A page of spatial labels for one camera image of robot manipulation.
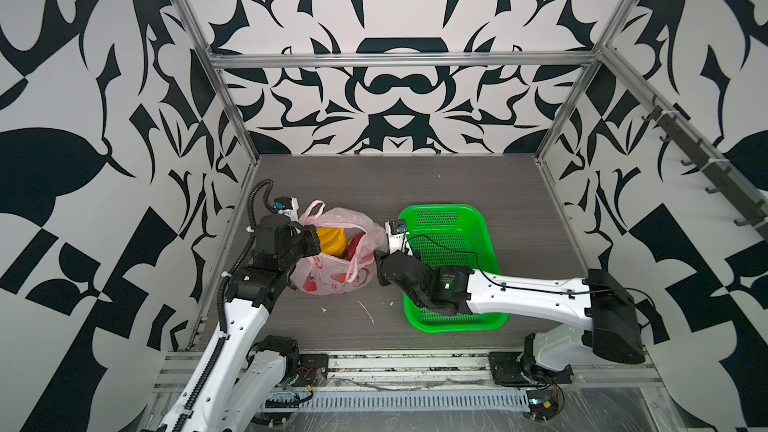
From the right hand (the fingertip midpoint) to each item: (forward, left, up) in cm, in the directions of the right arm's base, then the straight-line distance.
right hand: (379, 252), depth 74 cm
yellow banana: (+9, +14, -9) cm, 18 cm away
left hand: (+7, +16, +4) cm, 18 cm away
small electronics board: (-29, -38, -21) cm, 52 cm away
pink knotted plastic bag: (-3, +14, -6) cm, 16 cm away
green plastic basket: (+17, -23, -21) cm, 36 cm away
